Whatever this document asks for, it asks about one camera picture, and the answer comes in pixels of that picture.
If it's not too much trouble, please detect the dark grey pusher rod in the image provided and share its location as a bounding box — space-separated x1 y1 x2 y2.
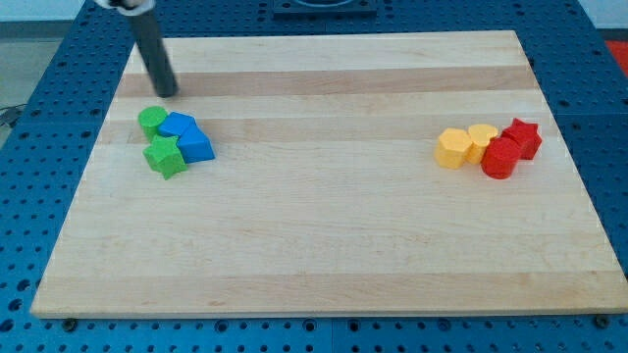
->
128 10 179 98

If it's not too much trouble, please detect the white rod holder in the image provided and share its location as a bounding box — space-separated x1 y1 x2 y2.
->
94 0 156 16

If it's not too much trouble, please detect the green cylinder block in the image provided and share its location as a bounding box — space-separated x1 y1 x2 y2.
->
137 106 168 142

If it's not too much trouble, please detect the blue cube block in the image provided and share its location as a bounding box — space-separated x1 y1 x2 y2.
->
157 112 195 137

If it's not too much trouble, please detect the blue wedge block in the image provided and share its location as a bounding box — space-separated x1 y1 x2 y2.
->
177 123 215 164

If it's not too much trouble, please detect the green star block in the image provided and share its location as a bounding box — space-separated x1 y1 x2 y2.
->
142 135 187 179

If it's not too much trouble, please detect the wooden board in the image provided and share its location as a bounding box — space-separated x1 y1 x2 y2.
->
31 30 627 319

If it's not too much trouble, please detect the yellow hexagon block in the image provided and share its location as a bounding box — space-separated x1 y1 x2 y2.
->
434 127 472 169

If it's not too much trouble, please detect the yellow heart block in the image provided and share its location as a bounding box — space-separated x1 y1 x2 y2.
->
466 124 498 165

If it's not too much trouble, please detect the red cylinder block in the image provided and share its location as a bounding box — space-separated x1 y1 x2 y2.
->
481 137 521 179

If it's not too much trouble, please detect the red star block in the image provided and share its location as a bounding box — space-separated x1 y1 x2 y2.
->
501 118 543 160

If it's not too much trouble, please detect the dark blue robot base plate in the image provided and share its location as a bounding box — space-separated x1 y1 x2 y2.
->
270 0 378 19

